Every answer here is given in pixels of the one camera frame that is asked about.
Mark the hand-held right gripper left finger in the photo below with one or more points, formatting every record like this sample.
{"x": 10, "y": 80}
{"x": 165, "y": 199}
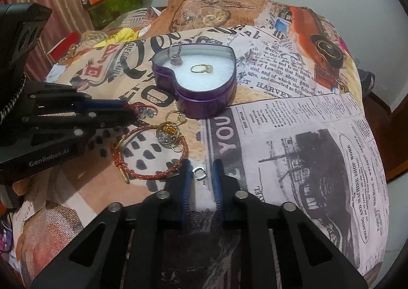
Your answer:
{"x": 187, "y": 195}

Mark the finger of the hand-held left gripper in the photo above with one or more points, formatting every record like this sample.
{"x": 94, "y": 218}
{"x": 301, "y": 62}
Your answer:
{"x": 105, "y": 105}
{"x": 119, "y": 117}

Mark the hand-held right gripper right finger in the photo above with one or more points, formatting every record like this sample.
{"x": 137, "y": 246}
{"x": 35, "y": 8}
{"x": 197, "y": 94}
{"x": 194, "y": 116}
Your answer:
{"x": 217, "y": 187}

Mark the purple heart-shaped tin box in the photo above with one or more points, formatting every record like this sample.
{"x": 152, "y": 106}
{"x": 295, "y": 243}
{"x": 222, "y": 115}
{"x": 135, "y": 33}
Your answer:
{"x": 207, "y": 97}

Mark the red flat object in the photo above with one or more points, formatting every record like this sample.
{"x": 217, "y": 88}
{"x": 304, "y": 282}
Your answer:
{"x": 63, "y": 45}

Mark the gold and silver charm cluster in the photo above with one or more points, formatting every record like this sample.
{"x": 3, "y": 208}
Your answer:
{"x": 167, "y": 134}

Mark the striped curtain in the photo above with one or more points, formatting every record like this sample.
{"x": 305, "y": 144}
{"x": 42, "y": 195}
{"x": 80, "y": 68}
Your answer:
{"x": 60, "y": 5}

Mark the yellow cloth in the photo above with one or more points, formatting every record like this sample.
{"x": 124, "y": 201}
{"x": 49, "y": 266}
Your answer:
{"x": 122, "y": 36}

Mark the newspaper print cloth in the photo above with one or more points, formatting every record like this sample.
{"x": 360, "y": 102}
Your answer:
{"x": 287, "y": 135}

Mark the green container with orange lid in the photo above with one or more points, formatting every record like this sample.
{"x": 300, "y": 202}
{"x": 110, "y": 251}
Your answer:
{"x": 110, "y": 8}

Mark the wooden furniture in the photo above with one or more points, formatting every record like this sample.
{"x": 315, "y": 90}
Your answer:
{"x": 382, "y": 135}

